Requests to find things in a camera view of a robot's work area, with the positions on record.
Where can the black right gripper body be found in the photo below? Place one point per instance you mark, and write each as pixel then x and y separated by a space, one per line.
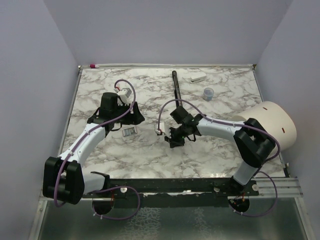
pixel 178 135

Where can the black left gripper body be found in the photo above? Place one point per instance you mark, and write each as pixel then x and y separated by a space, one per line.
pixel 121 109

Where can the staple box tray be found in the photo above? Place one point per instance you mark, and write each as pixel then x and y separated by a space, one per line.
pixel 129 131

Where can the white stapler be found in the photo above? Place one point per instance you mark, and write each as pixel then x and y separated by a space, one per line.
pixel 199 77

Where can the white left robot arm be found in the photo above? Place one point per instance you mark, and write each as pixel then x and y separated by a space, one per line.
pixel 63 178

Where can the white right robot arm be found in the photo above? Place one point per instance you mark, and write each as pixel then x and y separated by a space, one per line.
pixel 255 145

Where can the clear tub of clips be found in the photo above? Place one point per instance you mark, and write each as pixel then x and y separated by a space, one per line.
pixel 208 94

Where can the pink capped white tube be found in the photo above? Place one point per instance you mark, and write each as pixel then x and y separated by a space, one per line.
pixel 94 66

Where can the large white paper roll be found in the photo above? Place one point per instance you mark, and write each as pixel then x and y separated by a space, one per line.
pixel 274 120

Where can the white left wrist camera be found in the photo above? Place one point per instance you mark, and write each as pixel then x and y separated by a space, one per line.
pixel 123 96

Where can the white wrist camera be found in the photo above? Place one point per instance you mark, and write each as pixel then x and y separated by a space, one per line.
pixel 163 129
pixel 123 96

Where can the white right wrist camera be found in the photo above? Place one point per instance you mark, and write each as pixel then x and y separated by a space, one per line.
pixel 163 129

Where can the aluminium frame rail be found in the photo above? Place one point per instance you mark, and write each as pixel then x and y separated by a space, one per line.
pixel 271 215

